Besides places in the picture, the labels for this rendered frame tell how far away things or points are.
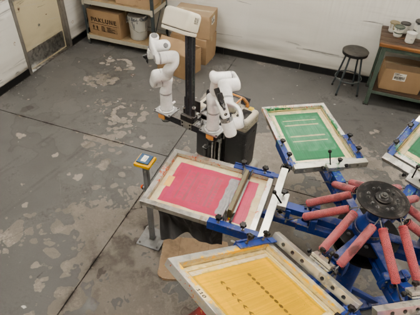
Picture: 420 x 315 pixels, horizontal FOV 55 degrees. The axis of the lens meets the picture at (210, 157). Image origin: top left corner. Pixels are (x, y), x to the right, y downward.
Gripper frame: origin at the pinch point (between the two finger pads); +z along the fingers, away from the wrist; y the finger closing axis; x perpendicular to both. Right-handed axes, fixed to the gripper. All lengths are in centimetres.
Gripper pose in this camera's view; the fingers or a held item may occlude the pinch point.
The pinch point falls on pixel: (218, 92)
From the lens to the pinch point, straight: 228.1
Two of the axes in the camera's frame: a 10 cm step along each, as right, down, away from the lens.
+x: 9.4, -3.3, 0.1
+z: -2.8, -8.3, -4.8
